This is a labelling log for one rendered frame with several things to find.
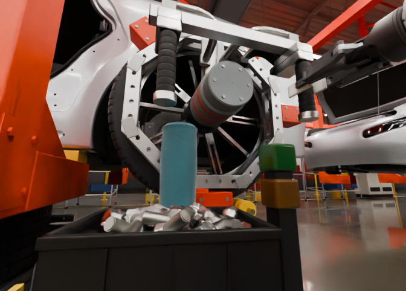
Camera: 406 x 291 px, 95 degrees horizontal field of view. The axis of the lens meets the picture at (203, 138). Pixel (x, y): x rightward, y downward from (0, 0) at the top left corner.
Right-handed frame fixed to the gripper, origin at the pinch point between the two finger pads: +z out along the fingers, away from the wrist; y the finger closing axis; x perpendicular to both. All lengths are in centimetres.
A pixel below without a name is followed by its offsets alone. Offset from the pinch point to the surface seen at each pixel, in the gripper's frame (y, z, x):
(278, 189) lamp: -19.5, -11.7, -23.4
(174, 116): -22, 75, 14
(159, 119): -31, 75, 12
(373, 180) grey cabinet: 717, 426, -28
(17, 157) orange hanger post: -65, 20, -18
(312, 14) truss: 579, 454, 643
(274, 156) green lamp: -19.7, -11.6, -18.9
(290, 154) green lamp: -17.0, -11.8, -18.6
